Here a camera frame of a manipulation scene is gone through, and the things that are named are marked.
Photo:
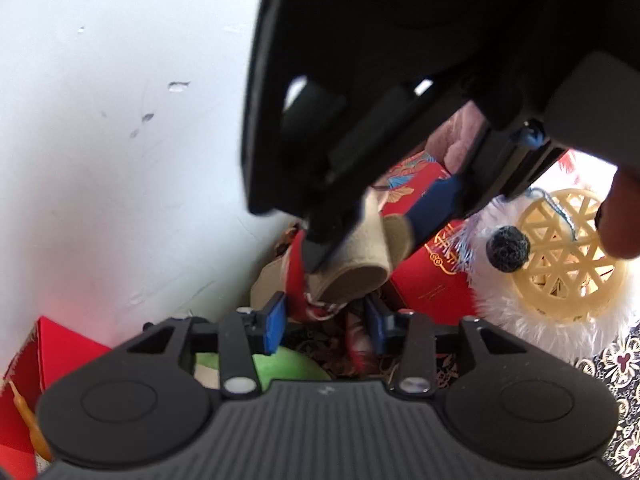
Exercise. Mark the large red cardboard box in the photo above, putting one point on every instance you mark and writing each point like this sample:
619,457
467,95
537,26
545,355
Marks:
50,352

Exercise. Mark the pink plush mouse toy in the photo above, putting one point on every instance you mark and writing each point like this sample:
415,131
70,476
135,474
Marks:
451,141

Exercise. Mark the small red gift box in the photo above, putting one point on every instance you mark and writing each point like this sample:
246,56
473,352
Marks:
429,281

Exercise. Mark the white fluffy panda fan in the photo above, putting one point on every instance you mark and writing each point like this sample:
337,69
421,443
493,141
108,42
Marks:
537,269

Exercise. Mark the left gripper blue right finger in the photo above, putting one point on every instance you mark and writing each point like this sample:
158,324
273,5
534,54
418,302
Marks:
409,337

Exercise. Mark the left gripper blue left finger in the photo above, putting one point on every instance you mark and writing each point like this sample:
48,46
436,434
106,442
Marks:
243,334

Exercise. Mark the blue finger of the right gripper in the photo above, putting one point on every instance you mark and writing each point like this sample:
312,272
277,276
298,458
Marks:
333,211
433,210

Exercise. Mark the brown gourd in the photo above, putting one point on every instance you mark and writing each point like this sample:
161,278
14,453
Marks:
29,418

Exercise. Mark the green caterpillar plush toy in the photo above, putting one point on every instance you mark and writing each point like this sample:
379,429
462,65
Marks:
285,364

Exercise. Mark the beige scroll ornament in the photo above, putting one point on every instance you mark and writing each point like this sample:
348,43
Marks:
362,264

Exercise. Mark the floral patterned table cloth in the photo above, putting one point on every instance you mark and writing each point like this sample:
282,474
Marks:
617,366

